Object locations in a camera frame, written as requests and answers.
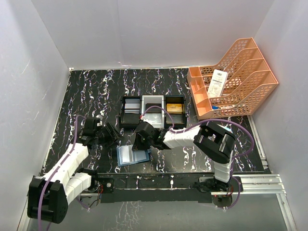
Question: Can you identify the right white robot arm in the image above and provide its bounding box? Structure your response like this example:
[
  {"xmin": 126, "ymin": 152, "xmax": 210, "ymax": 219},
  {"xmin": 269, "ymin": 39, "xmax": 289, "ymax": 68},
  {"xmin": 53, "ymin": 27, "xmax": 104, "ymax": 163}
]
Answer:
[{"xmin": 132, "ymin": 120, "xmax": 236, "ymax": 183}]

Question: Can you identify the black credit card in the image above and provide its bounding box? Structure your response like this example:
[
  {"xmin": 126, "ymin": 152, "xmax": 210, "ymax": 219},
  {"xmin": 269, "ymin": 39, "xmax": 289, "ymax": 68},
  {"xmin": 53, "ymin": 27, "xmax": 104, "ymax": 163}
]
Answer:
[{"xmin": 145, "ymin": 103, "xmax": 161, "ymax": 113}]

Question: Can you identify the white magnetic stripe card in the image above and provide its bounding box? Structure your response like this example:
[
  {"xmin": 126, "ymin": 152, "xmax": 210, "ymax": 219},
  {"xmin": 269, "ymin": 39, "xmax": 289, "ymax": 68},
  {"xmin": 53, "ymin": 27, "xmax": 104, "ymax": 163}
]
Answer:
[{"xmin": 124, "ymin": 98, "xmax": 140, "ymax": 114}]

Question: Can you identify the gold credit card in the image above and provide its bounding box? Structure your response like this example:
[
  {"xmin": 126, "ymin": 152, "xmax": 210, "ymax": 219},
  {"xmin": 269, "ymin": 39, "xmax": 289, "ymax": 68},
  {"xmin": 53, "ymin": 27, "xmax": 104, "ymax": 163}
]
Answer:
[{"xmin": 166, "ymin": 103, "xmax": 183, "ymax": 114}]

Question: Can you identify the aluminium frame rail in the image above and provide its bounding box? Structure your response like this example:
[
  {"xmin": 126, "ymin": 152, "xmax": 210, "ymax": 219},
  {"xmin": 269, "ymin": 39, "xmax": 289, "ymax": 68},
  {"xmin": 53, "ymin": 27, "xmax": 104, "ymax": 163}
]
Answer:
[{"xmin": 18, "ymin": 174, "xmax": 298, "ymax": 231}]

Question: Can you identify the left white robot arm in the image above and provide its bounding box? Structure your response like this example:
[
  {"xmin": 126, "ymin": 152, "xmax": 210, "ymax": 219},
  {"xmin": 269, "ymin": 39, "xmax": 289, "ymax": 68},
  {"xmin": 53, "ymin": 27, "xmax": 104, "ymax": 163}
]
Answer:
[{"xmin": 27, "ymin": 115, "xmax": 120, "ymax": 224}]

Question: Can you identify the white paper receipt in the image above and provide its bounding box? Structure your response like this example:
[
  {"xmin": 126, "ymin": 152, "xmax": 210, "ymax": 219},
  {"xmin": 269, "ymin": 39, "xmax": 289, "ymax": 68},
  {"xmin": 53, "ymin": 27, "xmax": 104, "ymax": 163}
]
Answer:
[{"xmin": 207, "ymin": 69, "xmax": 228, "ymax": 98}]

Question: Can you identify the orange mesh file organizer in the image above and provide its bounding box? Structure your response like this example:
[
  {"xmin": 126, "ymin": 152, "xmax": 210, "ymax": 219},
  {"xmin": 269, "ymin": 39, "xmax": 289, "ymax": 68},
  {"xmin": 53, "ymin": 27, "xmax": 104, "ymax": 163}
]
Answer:
[{"xmin": 187, "ymin": 38, "xmax": 279, "ymax": 120}]

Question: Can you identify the blue leather card holder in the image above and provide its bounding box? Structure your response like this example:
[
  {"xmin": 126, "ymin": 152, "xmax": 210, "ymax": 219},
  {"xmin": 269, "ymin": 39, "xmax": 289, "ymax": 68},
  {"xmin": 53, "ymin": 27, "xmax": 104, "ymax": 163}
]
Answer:
[{"xmin": 116, "ymin": 146, "xmax": 151, "ymax": 167}]

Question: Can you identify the three-compartment black white tray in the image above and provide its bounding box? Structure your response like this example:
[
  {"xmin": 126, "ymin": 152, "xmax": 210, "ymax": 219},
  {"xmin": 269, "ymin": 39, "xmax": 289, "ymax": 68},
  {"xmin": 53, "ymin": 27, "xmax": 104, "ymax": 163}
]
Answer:
[{"xmin": 119, "ymin": 95, "xmax": 187, "ymax": 129}]

